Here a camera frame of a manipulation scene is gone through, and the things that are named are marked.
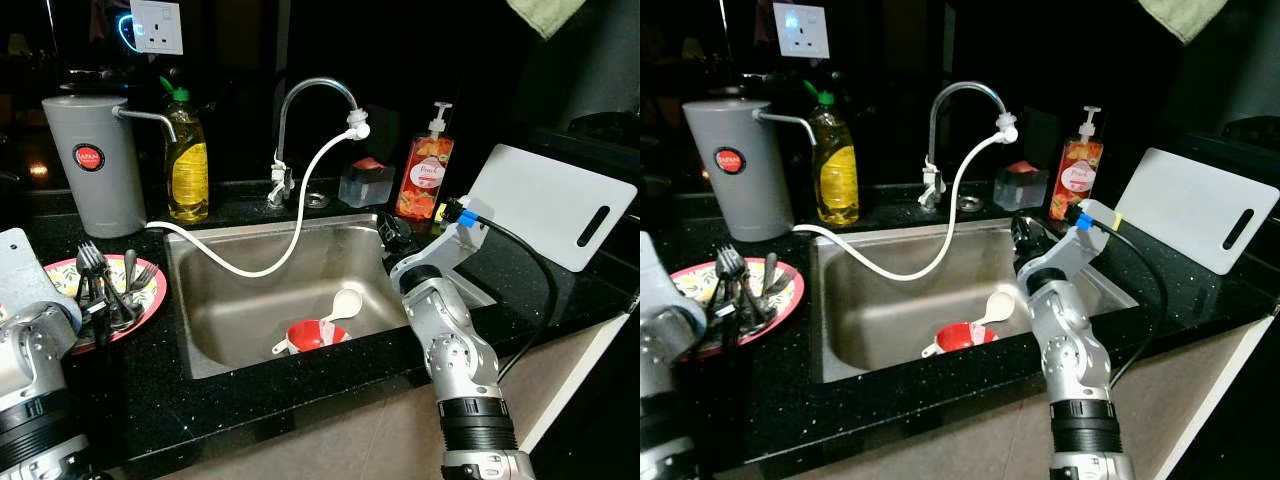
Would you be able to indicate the red hand soap pump bottle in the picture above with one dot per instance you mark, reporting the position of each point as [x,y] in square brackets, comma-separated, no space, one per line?
[425,180]
[1075,180]

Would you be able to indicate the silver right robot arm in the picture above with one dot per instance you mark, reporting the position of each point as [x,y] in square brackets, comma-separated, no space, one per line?
[450,340]
[1075,340]

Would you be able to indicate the green cloth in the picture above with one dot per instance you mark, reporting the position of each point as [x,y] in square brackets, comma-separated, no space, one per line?
[545,15]
[1185,18]

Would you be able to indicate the stainless steel sink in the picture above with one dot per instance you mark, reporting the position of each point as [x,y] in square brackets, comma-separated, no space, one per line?
[250,310]
[890,315]

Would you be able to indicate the white plastic spoon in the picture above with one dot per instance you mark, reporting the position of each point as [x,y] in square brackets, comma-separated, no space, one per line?
[1000,303]
[347,300]

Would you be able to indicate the silver metal fork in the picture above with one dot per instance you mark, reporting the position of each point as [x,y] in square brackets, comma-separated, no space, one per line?
[146,275]
[783,280]

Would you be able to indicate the dark metal fork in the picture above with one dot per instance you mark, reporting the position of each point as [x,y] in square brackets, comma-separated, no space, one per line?
[731,263]
[93,260]

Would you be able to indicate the silver metal spoon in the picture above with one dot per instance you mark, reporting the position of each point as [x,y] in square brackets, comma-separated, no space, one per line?
[131,265]
[768,268]

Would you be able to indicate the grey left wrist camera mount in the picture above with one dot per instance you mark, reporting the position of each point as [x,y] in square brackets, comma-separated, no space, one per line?
[670,290]
[30,280]

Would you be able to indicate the chrome gooseneck faucet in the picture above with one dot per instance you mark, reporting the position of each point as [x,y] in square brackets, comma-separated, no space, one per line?
[300,90]
[950,93]

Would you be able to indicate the round metal hole cover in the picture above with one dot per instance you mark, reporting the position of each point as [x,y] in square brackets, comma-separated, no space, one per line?
[318,199]
[970,204]

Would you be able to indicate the clear sponge holder box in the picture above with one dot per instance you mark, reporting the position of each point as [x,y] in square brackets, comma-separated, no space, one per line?
[365,188]
[1020,190]

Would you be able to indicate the yellow dish soap bottle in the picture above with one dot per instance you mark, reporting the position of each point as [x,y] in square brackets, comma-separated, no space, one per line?
[838,175]
[188,170]

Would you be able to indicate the white wall socket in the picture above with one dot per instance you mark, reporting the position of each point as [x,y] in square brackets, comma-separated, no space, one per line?
[802,32]
[158,27]

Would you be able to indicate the grey water dispenser canister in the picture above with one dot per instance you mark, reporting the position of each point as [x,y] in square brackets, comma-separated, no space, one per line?
[95,190]
[735,200]

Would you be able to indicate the pink rimmed floral plate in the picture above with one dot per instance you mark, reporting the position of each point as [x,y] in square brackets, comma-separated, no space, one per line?
[790,300]
[150,295]

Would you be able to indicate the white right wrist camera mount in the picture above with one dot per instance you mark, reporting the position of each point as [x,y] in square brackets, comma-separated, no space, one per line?
[462,240]
[1095,235]

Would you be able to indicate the white plastic cutting board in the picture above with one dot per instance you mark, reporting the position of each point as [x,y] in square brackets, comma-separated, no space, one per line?
[1190,200]
[540,200]

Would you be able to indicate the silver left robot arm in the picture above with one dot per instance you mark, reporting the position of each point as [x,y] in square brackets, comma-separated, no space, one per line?
[30,370]
[665,380]

